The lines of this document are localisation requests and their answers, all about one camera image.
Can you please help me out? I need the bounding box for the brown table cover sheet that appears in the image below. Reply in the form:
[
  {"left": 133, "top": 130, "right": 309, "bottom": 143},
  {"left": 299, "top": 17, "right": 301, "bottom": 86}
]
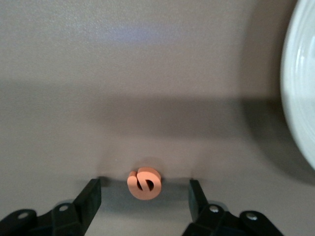
[{"left": 0, "top": 0, "right": 315, "bottom": 236}]

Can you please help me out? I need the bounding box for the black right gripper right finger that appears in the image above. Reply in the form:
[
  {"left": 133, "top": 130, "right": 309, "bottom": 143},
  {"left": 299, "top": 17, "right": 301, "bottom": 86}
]
[{"left": 182, "top": 179, "right": 285, "bottom": 236}]

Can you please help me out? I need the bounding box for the orange foam letter e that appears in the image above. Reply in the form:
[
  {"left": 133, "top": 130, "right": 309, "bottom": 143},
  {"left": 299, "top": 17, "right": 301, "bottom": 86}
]
[{"left": 126, "top": 166, "right": 162, "bottom": 201}]

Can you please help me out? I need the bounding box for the beige brown round plate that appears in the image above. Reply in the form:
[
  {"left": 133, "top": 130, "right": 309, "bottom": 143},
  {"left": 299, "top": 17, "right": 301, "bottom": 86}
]
[{"left": 280, "top": 0, "right": 315, "bottom": 172}]

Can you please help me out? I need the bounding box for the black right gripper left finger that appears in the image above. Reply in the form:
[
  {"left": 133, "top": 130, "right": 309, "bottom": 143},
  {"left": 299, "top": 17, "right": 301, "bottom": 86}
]
[{"left": 0, "top": 178, "right": 102, "bottom": 236}]

